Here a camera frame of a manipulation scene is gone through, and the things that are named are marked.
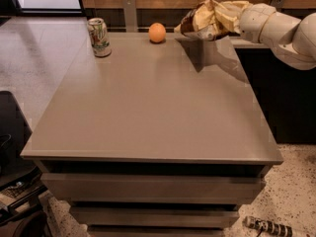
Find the green white soda can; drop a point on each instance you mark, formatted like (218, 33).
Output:
(99, 38)

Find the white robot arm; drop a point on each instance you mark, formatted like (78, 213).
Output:
(291, 40)

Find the left metal bracket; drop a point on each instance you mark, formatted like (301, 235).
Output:
(130, 15)

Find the striped cylindrical object on floor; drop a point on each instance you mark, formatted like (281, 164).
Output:
(267, 226)

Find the upper grey drawer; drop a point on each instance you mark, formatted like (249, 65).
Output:
(153, 189)

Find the grey drawer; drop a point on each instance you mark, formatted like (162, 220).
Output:
(154, 217)
(153, 189)

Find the black device on floor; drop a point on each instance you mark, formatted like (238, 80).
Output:
(20, 200)

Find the black chair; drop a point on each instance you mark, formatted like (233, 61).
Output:
(14, 135)

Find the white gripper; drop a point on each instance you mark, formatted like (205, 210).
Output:
(253, 23)

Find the brown sea salt chip bag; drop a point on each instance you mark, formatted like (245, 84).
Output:
(201, 23)

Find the lower grey drawer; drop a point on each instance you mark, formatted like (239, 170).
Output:
(154, 217)

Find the orange fruit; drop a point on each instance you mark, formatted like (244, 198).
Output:
(157, 32)

